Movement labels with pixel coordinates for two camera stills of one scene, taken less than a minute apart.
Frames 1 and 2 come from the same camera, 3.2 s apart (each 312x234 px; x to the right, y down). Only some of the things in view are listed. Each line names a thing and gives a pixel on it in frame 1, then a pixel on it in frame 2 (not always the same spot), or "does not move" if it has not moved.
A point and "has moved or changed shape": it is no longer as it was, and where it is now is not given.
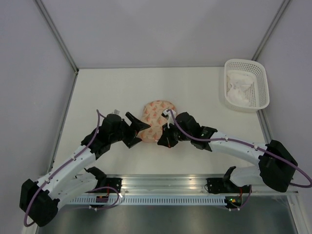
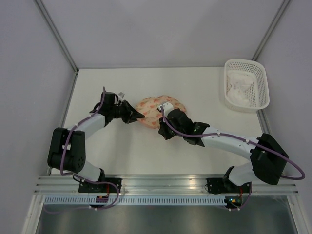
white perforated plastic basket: (245, 85) does not move
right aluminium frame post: (275, 22) does not move
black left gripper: (136, 125) → (131, 115)
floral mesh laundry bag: (152, 116) has moved or changed shape
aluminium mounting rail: (175, 184) does not move
